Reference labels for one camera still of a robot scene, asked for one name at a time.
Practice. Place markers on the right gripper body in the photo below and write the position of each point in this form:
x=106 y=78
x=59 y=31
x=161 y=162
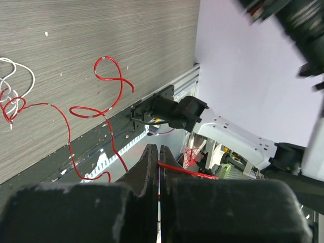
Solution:
x=259 y=10

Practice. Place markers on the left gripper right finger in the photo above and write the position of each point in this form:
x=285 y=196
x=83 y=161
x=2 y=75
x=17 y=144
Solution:
x=207 y=210

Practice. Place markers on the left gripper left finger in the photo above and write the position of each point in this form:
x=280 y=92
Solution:
x=123 y=211

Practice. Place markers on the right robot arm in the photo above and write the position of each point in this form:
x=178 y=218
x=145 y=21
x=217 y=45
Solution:
x=302 y=22

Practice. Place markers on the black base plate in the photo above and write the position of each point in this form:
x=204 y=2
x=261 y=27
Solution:
x=47 y=157

